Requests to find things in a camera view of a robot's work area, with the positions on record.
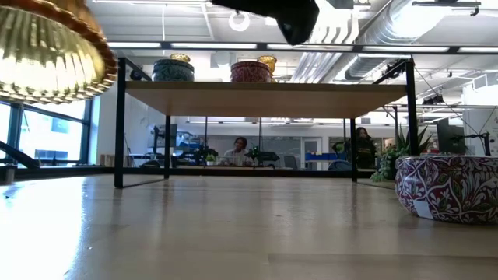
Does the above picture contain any black monitor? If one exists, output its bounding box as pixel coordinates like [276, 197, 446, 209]
[435, 116, 468, 156]

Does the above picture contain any blue storage bin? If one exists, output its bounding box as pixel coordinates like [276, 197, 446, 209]
[305, 152, 338, 163]

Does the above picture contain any grey patterned round tin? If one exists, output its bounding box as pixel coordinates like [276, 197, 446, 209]
[151, 58, 195, 82]

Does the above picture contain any green artificial plant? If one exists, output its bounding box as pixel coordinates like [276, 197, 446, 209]
[369, 124, 433, 183]

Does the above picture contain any white ring ceiling lamp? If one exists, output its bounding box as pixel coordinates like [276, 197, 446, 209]
[228, 10, 251, 33]

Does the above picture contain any silver ventilation duct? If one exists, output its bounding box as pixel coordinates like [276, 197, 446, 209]
[342, 0, 498, 83]

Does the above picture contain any black metal rig frame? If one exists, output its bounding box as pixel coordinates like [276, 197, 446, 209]
[0, 139, 396, 186]

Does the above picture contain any person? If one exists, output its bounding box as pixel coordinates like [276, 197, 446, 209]
[219, 135, 256, 167]
[352, 126, 378, 170]

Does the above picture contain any black wire shelf rack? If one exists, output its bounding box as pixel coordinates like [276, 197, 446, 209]
[114, 57, 420, 190]

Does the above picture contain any pink patterned round tin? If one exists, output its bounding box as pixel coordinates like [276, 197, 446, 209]
[230, 60, 272, 83]

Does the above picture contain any black linear ceiling light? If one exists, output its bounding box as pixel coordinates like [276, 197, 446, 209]
[104, 40, 498, 54]

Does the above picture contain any maroon white floral tin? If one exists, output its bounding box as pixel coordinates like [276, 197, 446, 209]
[394, 154, 498, 225]

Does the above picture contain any window with dark frame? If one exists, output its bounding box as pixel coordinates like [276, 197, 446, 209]
[0, 99, 96, 166]

